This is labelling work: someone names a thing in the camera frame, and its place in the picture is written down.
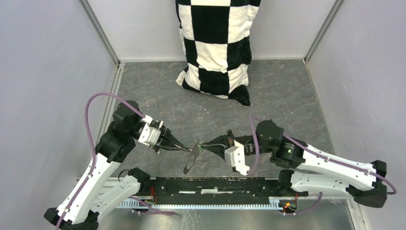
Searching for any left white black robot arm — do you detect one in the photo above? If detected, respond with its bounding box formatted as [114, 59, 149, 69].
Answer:
[44, 101, 191, 230]

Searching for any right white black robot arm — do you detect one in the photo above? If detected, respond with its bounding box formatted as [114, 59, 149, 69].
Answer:
[200, 120, 388, 208]

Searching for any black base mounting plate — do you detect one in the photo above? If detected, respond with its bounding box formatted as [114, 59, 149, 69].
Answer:
[137, 177, 308, 205]

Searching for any black white checkered pillow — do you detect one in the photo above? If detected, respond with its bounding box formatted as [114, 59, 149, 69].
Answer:
[175, 0, 261, 106]

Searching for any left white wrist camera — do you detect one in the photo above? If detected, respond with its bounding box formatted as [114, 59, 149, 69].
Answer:
[138, 115, 162, 147]

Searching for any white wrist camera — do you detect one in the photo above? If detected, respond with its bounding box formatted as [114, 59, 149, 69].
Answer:
[225, 146, 250, 176]
[138, 115, 162, 147]

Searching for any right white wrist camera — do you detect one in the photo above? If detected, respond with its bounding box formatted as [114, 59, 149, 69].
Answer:
[225, 146, 250, 176]

